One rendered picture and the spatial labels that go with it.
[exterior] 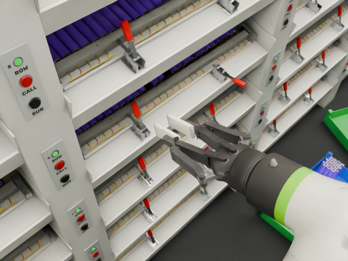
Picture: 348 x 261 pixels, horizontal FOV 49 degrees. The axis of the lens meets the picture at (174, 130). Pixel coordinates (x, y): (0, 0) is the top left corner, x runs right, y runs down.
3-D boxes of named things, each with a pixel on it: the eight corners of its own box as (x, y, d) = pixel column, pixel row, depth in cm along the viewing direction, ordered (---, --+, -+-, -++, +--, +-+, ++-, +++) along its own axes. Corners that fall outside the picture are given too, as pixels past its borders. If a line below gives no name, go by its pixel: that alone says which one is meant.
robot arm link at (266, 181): (310, 150, 56) (273, 189, 52) (307, 202, 64) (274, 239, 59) (275, 135, 60) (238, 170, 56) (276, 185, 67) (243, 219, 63)
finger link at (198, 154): (231, 171, 66) (227, 176, 65) (179, 151, 72) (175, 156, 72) (229, 154, 64) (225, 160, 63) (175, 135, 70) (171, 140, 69)
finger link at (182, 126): (190, 127, 72) (193, 125, 72) (165, 114, 76) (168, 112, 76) (193, 139, 73) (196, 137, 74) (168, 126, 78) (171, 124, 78)
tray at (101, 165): (262, 62, 110) (276, 39, 102) (91, 191, 83) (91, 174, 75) (213, 17, 115) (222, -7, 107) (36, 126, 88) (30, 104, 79)
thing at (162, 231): (236, 176, 156) (248, 163, 144) (120, 283, 129) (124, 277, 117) (201, 141, 161) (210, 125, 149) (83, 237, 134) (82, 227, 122)
